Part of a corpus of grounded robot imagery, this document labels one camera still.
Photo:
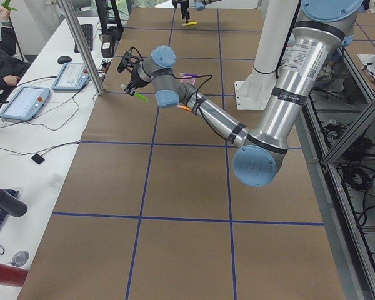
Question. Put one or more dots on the round metal lid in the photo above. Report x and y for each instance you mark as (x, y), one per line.
(20, 259)

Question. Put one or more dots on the person in black jacket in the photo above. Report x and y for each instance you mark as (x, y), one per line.
(12, 69)

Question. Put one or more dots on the black water bottle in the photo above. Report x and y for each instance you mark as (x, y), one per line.
(10, 203)

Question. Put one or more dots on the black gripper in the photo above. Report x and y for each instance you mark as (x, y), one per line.
(184, 7)
(134, 80)

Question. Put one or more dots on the aluminium frame rack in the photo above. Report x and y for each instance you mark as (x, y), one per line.
(337, 131)

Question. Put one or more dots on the orange highlighter pen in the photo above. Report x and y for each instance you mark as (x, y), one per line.
(184, 107)

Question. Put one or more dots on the purple marker pen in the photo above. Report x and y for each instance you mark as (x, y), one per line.
(188, 75)

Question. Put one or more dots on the aluminium frame post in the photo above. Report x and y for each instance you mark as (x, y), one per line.
(75, 29)

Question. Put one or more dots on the teach pendant tablet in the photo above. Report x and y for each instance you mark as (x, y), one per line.
(26, 103)
(73, 76)

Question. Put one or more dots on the black keyboard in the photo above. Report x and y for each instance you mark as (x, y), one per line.
(87, 32)

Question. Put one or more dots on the yellow highlighter pen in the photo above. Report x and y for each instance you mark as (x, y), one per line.
(190, 23)

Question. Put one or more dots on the far teach pendant tablet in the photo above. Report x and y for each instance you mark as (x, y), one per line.
(73, 76)

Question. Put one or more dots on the green highlighter pen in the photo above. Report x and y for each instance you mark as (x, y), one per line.
(137, 95)

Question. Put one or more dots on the red cylinder bottle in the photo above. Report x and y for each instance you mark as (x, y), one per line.
(12, 276)

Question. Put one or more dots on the black box with label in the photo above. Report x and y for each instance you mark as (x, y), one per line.
(107, 46)

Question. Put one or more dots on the black computer mouse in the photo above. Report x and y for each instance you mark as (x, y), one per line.
(64, 59)

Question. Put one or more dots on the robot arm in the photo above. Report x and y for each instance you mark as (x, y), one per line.
(296, 39)
(201, 4)

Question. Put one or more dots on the pink mesh pen holder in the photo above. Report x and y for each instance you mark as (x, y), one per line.
(188, 80)

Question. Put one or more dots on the near teach pendant tablet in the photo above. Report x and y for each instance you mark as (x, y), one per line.
(26, 103)

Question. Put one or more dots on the small black usb box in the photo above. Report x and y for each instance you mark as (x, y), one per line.
(37, 158)

